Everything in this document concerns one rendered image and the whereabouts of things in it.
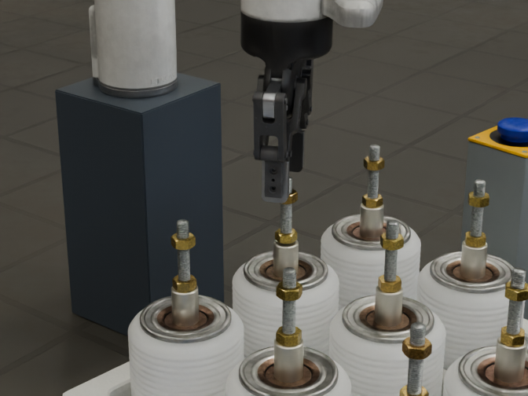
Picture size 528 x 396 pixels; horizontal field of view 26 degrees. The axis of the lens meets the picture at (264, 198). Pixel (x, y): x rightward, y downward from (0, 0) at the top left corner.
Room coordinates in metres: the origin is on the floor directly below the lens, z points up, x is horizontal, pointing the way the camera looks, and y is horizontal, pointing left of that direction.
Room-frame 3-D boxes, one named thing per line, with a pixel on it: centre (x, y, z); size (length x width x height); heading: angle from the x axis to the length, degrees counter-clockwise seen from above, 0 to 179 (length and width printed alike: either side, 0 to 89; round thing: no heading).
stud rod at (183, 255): (0.82, 0.06, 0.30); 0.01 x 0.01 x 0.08
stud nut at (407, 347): (0.66, -0.10, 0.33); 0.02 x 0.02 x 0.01; 50
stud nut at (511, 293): (0.74, -0.19, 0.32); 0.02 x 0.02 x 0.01; 18
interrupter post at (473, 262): (0.91, -0.19, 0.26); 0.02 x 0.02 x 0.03
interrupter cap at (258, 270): (0.91, -0.02, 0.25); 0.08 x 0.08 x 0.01
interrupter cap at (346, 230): (0.99, -0.10, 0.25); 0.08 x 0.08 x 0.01
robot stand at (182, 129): (1.29, 0.15, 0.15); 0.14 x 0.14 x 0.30; 53
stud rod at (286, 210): (0.91, -0.02, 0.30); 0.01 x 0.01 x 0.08
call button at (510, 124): (1.08, -0.25, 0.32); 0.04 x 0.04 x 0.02
